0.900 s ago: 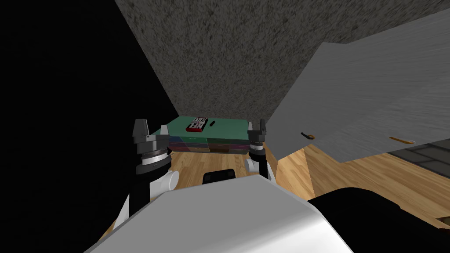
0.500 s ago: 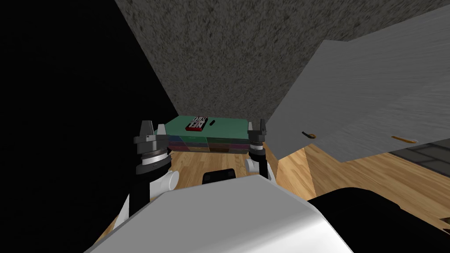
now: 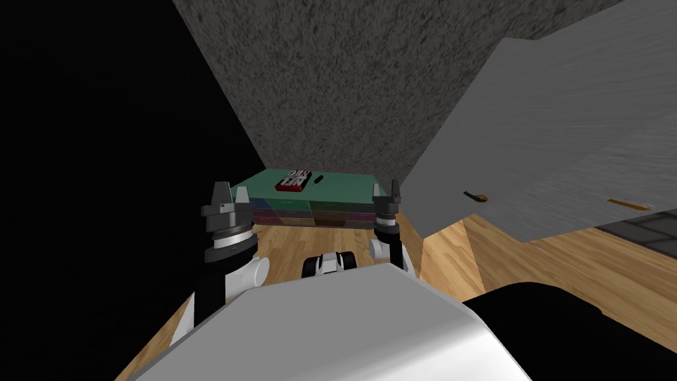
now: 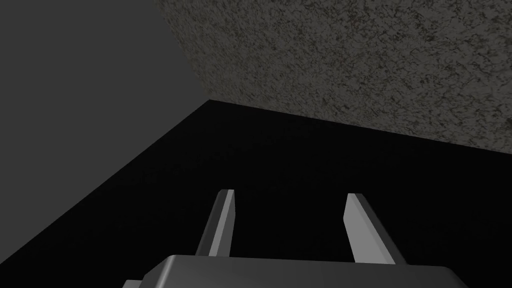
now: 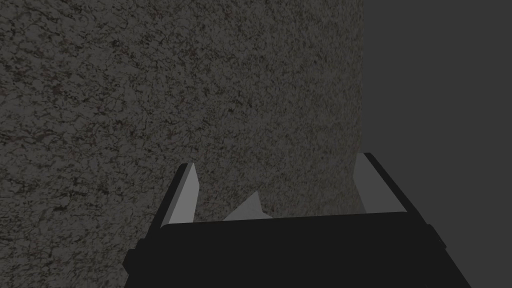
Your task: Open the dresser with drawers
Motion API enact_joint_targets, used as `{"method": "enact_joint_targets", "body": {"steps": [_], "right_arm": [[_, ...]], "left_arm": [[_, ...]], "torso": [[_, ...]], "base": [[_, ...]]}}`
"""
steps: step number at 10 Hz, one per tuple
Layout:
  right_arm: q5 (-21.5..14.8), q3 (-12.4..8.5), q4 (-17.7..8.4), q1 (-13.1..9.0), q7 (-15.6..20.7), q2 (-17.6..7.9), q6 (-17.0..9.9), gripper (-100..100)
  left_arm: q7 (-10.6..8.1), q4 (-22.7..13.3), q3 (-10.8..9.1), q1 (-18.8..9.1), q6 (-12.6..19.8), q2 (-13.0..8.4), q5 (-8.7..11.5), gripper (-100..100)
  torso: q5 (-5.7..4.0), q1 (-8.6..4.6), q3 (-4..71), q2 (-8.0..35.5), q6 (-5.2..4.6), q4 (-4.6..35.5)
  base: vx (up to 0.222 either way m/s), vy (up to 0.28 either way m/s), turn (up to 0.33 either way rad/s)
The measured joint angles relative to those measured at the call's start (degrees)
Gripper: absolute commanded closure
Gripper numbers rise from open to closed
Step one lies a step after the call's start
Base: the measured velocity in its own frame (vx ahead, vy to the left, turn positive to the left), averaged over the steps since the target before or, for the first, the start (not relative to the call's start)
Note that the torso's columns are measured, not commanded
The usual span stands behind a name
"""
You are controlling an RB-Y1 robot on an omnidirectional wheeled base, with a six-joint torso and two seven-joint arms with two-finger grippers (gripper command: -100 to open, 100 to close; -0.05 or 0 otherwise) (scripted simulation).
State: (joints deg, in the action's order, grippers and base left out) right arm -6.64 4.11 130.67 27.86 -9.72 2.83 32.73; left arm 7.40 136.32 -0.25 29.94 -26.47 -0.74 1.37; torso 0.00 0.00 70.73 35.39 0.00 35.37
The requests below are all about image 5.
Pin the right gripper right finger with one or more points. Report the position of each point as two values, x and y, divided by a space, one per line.
378 188

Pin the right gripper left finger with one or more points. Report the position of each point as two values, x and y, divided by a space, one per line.
182 198

